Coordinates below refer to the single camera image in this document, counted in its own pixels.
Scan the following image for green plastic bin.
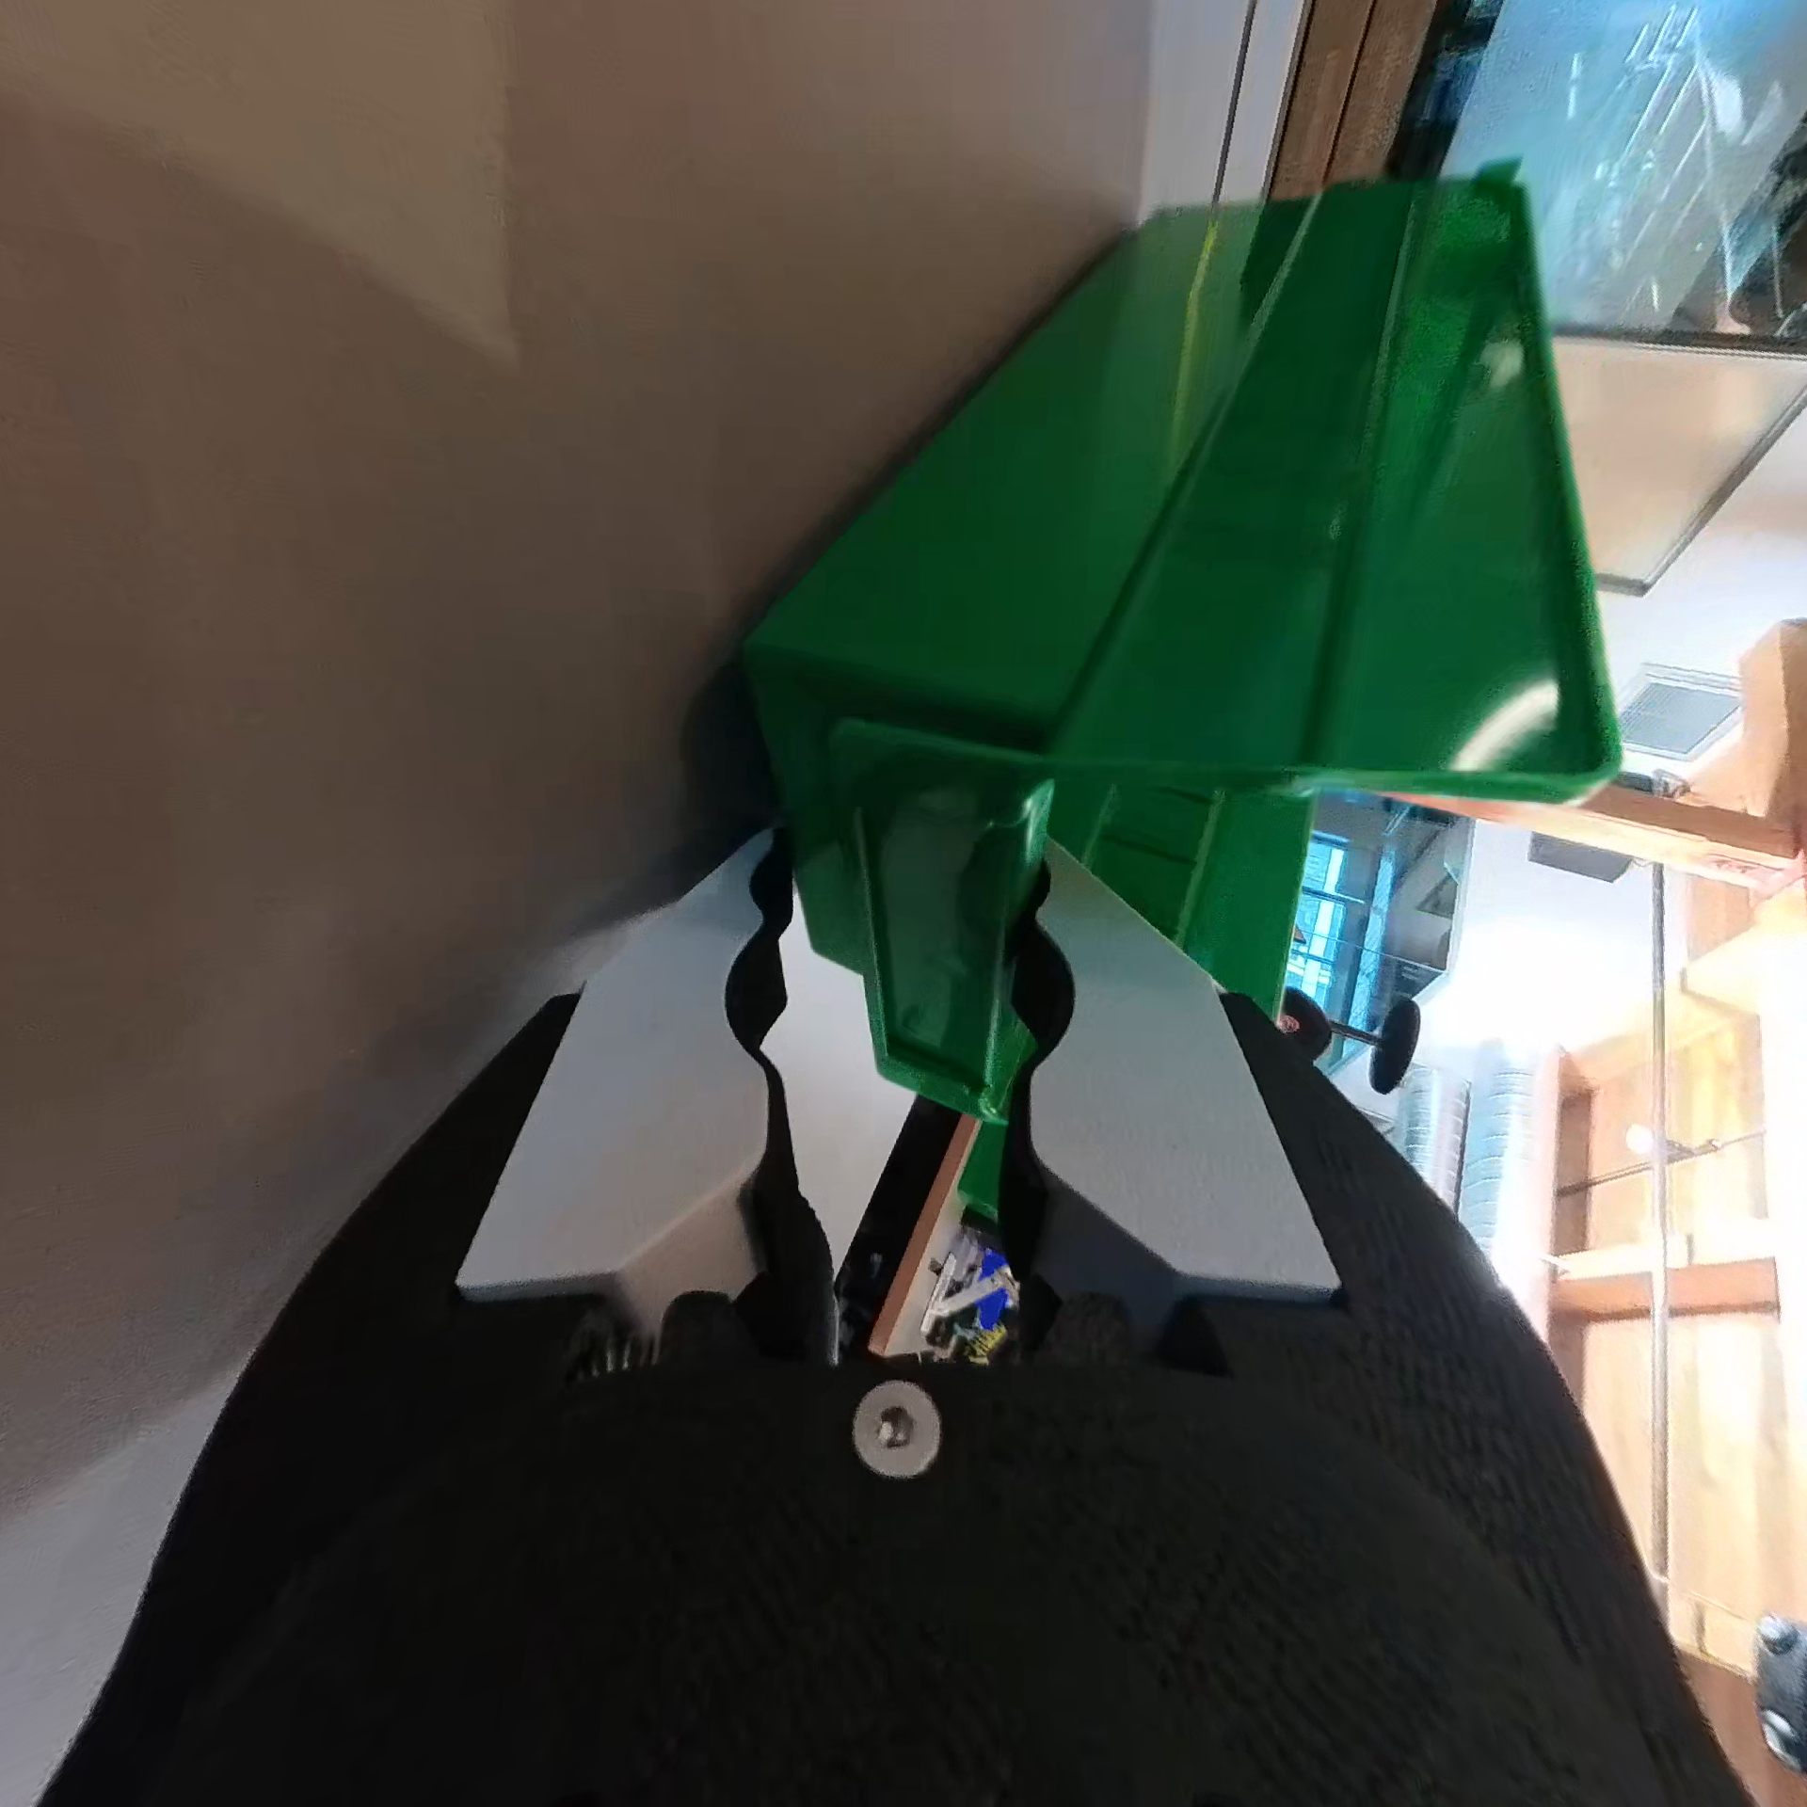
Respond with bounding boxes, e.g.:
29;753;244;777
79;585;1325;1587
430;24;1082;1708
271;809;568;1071
741;162;1622;1228

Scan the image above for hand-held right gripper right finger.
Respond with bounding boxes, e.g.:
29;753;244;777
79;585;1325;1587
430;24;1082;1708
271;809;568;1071
994;859;1342;1365

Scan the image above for black disc stand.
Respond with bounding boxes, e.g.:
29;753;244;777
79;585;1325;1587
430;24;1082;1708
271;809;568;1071
1279;985;1425;1096

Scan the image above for grey air vent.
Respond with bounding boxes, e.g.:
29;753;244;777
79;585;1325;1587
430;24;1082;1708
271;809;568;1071
1621;663;1747;759

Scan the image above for silver air ducts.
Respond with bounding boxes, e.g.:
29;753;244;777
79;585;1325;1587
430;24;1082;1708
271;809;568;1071
1391;1046;1547;1251

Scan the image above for large glass window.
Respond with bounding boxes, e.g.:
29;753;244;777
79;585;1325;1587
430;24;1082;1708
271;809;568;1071
1292;790;1476;1017

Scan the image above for wooden post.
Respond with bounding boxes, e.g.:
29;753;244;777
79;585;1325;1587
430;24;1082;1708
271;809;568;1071
1271;0;1442;201

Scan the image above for wooden shelving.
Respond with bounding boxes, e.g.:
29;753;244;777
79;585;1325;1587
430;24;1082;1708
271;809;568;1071
1545;622;1807;1668

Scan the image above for wooden board with electronics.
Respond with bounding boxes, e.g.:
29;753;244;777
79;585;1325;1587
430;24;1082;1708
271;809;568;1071
833;1101;1025;1368

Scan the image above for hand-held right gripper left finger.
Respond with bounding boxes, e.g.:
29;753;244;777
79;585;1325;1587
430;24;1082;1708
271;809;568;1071
455;830;841;1368

